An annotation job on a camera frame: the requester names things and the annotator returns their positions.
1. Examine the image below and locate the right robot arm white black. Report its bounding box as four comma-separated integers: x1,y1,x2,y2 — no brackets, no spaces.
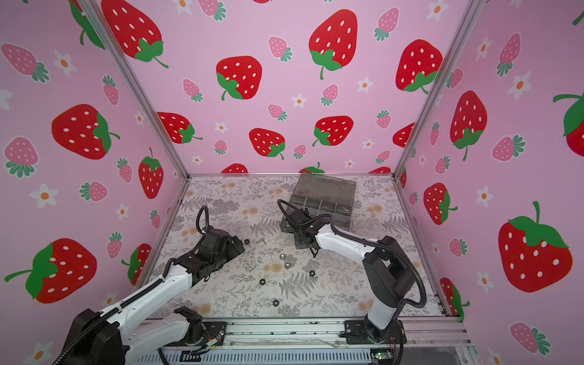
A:
282,208,427,343

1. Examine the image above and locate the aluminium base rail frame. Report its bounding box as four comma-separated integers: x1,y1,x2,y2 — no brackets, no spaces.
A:
132,316,481,364

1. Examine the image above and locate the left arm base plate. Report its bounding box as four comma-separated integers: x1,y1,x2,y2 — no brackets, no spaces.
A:
177,321,228,348

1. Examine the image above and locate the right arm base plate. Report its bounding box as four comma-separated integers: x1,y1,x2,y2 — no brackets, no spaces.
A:
339,319,407,345

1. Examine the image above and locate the grey plastic compartment box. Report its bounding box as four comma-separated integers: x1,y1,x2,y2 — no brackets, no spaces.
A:
289,173,357,231

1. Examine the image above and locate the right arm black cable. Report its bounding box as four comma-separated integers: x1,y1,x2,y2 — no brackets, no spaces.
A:
277,198,427,309

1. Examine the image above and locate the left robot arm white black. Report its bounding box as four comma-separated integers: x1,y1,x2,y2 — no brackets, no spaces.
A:
54,228,245,364

